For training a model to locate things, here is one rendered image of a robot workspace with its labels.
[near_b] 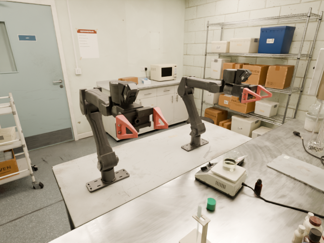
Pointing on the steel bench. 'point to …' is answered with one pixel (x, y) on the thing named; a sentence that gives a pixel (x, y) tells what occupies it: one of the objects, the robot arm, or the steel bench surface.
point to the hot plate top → (217, 169)
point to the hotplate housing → (222, 182)
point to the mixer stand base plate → (299, 171)
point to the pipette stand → (191, 237)
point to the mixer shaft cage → (316, 145)
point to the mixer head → (318, 78)
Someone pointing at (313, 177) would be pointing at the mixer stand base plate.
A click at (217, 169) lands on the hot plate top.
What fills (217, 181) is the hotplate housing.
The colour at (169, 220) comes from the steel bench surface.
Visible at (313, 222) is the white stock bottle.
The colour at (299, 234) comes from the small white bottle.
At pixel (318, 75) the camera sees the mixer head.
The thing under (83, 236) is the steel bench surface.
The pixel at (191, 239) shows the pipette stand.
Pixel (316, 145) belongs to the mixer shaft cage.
